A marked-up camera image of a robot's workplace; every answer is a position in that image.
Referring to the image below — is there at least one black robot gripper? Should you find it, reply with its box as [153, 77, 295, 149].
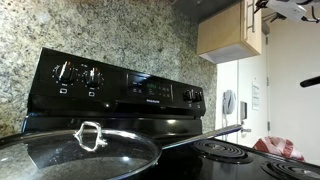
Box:
[255, 0, 269, 13]

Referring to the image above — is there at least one steel cabinet bar handle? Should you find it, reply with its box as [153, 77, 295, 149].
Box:
[246, 0, 255, 32]

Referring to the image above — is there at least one wooden cabinet door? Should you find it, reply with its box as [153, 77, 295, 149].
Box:
[242, 0, 262, 55]

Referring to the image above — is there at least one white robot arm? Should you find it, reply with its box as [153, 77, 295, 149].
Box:
[254, 0, 320, 23]

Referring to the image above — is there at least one paper notice on door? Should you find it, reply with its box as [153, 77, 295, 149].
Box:
[252, 82, 260, 111]

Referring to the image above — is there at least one door lever lock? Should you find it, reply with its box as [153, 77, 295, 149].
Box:
[240, 101, 252, 133]

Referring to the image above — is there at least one dark range hood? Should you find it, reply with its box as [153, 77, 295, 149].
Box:
[168, 0, 241, 23]

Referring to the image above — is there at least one red white striped cloth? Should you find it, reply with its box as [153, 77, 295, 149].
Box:
[253, 136, 305, 162]

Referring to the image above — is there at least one near right coil burner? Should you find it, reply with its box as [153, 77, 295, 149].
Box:
[193, 140, 253, 164]

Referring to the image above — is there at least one coil burner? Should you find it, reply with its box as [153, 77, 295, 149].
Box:
[193, 140, 253, 164]
[261, 161, 320, 180]

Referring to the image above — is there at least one far right coil burner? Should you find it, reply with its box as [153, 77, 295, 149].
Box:
[261, 161, 320, 180]

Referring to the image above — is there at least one black electric stove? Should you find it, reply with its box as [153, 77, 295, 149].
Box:
[22, 48, 320, 180]

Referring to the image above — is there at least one steel frying pan with lid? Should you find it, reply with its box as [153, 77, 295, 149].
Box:
[0, 121, 241, 180]

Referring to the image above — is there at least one grey wall phone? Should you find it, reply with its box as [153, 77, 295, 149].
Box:
[223, 90, 236, 115]

